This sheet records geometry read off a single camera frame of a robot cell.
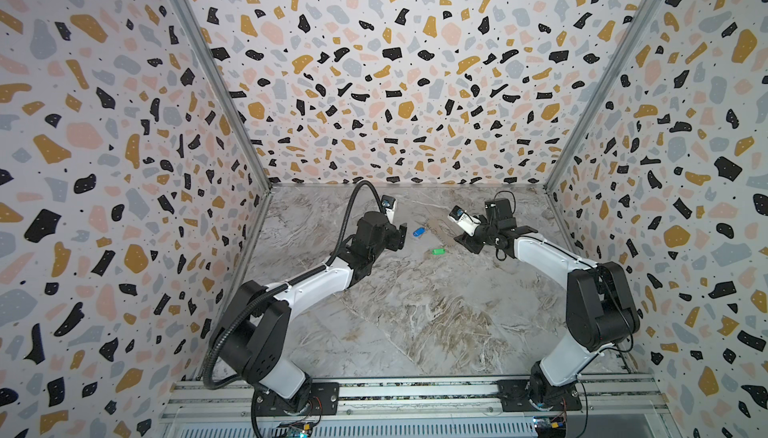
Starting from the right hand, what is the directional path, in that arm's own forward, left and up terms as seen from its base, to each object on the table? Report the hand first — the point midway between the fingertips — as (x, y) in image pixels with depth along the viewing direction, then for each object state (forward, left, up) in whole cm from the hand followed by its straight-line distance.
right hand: (463, 223), depth 93 cm
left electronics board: (-52, +43, -12) cm, 69 cm away
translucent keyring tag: (+9, +6, -14) cm, 17 cm away
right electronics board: (-51, -17, -14) cm, 55 cm away
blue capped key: (+7, +13, -15) cm, 21 cm away
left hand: (-4, +20, +8) cm, 22 cm away
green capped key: (-2, +7, -14) cm, 15 cm away
